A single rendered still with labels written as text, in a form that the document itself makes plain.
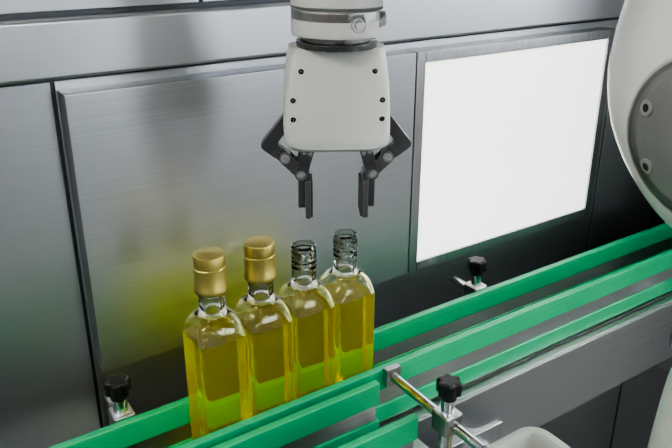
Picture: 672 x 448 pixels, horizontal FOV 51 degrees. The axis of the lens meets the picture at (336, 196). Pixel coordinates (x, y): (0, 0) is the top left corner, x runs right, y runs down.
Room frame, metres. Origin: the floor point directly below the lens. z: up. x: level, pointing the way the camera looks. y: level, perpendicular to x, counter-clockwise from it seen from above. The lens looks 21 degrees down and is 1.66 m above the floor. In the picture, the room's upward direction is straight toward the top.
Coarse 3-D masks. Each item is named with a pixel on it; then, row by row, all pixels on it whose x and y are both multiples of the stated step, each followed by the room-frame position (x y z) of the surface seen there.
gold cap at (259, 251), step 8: (248, 240) 0.70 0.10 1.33; (256, 240) 0.70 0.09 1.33; (264, 240) 0.70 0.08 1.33; (272, 240) 0.70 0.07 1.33; (248, 248) 0.69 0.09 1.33; (256, 248) 0.68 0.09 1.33; (264, 248) 0.69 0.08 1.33; (272, 248) 0.69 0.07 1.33; (248, 256) 0.69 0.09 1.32; (256, 256) 0.68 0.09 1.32; (264, 256) 0.68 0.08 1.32; (272, 256) 0.69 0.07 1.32; (248, 264) 0.69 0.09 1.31; (256, 264) 0.68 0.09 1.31; (264, 264) 0.68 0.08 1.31; (272, 264) 0.69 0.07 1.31; (248, 272) 0.69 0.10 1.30; (256, 272) 0.68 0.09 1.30; (264, 272) 0.68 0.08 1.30; (272, 272) 0.69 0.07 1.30; (248, 280) 0.69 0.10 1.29; (256, 280) 0.68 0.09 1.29; (264, 280) 0.68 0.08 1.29; (272, 280) 0.69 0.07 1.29
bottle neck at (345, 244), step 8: (336, 232) 0.77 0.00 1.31; (344, 232) 0.78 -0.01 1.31; (352, 232) 0.77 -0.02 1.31; (336, 240) 0.76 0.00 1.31; (344, 240) 0.75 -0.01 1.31; (352, 240) 0.76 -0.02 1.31; (336, 248) 0.76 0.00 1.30; (344, 248) 0.75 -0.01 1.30; (352, 248) 0.75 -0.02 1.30; (336, 256) 0.76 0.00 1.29; (344, 256) 0.75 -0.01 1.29; (352, 256) 0.75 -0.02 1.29; (336, 264) 0.76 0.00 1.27; (344, 264) 0.75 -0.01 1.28; (352, 264) 0.76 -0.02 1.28; (336, 272) 0.76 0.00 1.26; (344, 272) 0.75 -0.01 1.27; (352, 272) 0.75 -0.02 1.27
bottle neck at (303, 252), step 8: (304, 240) 0.75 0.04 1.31; (296, 248) 0.72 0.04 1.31; (304, 248) 0.72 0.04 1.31; (312, 248) 0.73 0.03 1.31; (296, 256) 0.72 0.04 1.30; (304, 256) 0.72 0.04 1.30; (312, 256) 0.73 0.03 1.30; (296, 264) 0.72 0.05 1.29; (304, 264) 0.72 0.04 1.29; (312, 264) 0.72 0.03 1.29; (296, 272) 0.72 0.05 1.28; (304, 272) 0.72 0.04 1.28; (312, 272) 0.73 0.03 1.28; (296, 280) 0.72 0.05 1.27; (304, 280) 0.72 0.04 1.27; (312, 280) 0.73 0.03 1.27
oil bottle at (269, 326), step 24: (240, 312) 0.69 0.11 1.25; (264, 312) 0.68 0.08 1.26; (288, 312) 0.69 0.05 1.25; (264, 336) 0.67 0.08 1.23; (288, 336) 0.69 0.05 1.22; (264, 360) 0.67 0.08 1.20; (288, 360) 0.69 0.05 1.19; (264, 384) 0.67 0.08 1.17; (288, 384) 0.69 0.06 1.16; (264, 408) 0.67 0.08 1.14
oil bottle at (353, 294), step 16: (336, 288) 0.74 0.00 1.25; (352, 288) 0.74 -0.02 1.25; (368, 288) 0.75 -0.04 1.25; (336, 304) 0.73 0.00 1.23; (352, 304) 0.74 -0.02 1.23; (368, 304) 0.75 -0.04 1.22; (336, 320) 0.73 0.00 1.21; (352, 320) 0.74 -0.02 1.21; (368, 320) 0.75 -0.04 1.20; (336, 336) 0.73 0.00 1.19; (352, 336) 0.74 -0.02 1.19; (368, 336) 0.75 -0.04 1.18; (336, 352) 0.73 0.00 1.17; (352, 352) 0.74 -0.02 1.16; (368, 352) 0.75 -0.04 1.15; (336, 368) 0.73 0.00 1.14; (352, 368) 0.74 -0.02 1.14; (368, 368) 0.75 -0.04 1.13
